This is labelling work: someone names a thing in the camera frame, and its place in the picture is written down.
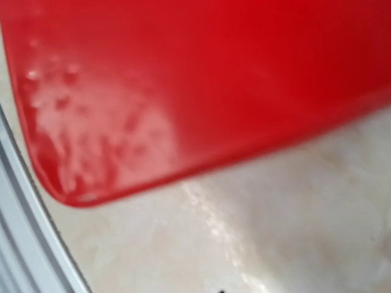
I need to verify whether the red box lid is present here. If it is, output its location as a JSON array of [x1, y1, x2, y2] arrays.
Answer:
[[1, 1, 390, 207]]

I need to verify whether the aluminium table front rail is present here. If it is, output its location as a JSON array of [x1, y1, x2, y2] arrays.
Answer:
[[1, 114, 90, 292]]

